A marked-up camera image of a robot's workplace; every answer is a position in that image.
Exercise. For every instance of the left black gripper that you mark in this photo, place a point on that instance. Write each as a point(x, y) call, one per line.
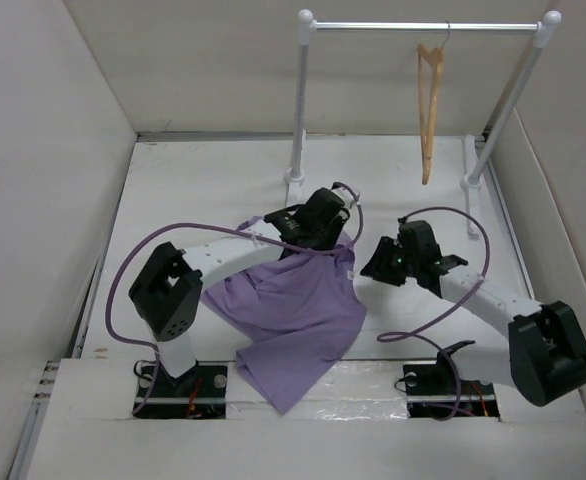
point(336, 224)

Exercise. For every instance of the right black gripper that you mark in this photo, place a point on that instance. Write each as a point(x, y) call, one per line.
point(377, 266)

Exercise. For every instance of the purple t shirt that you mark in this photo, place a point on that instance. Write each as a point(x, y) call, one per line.
point(301, 315)

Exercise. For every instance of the wooden clothes hanger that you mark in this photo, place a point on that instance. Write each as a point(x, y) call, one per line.
point(430, 69)

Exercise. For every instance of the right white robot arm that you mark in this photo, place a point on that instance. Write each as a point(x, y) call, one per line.
point(546, 354)

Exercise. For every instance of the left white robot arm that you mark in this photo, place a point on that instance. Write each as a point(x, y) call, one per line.
point(166, 293)

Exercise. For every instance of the white clothes rack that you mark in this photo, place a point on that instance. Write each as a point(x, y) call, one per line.
point(541, 33)

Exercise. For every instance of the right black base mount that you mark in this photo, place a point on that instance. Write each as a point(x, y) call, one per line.
point(432, 391)

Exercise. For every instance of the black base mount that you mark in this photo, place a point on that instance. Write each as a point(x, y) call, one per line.
point(432, 391)
point(199, 395)

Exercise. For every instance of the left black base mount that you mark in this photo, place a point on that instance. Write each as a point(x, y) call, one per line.
point(199, 395)

